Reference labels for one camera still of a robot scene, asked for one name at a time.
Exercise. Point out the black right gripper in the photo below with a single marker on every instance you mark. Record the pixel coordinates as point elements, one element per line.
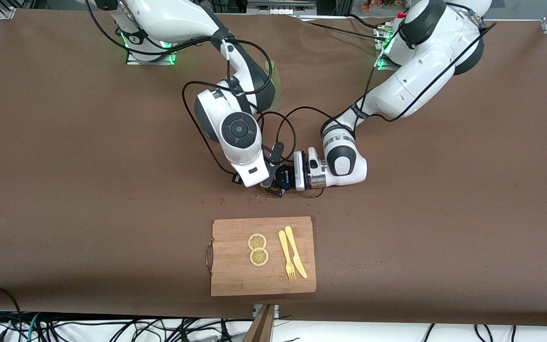
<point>235,179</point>

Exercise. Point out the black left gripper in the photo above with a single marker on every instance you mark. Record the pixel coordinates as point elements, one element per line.
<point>285,178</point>

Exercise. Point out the yellow plastic fork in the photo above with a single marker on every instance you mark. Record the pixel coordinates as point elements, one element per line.
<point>284,244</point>

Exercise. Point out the lemon slice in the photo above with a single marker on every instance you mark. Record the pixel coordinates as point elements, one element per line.
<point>257,242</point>
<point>259,257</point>

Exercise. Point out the yellow plastic knife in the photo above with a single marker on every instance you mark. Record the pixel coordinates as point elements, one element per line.
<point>292,244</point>

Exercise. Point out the green bottle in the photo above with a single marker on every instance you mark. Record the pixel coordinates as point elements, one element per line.
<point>278,85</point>

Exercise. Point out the wooden cutting board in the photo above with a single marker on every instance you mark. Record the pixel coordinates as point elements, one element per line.
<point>235,275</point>

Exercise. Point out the grey background equipment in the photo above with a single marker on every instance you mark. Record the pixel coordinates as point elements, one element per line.
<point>278,7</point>

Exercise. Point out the brown table cover sheet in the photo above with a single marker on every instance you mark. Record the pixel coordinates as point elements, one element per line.
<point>64,190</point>

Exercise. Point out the small metal bracket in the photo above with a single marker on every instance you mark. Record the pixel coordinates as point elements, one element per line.
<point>256,311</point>

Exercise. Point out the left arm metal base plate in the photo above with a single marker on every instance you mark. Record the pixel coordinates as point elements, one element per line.
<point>383,64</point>

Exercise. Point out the wooden post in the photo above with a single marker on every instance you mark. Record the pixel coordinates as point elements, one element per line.
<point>261,330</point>

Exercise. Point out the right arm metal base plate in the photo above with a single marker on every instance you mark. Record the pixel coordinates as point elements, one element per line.
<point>159,61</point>

